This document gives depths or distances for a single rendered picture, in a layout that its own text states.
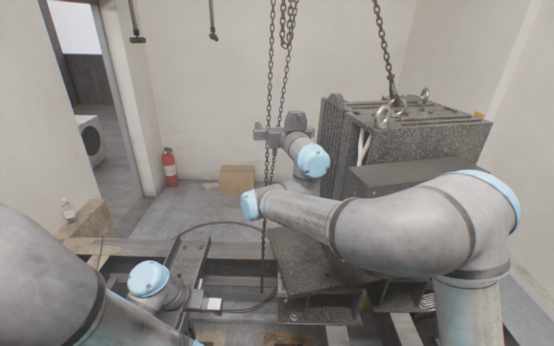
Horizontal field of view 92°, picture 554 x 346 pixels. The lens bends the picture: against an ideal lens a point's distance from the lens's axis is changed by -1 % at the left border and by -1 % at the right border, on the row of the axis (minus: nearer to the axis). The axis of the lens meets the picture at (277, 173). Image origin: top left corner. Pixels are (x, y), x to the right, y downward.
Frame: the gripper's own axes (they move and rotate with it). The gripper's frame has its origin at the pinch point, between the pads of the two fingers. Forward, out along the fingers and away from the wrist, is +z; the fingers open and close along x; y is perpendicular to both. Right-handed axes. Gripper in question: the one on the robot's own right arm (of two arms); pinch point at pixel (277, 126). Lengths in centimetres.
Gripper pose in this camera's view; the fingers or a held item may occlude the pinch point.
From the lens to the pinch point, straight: 93.1
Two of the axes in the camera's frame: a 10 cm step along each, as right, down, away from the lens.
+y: -0.5, 8.9, 4.5
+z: -3.1, -4.4, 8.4
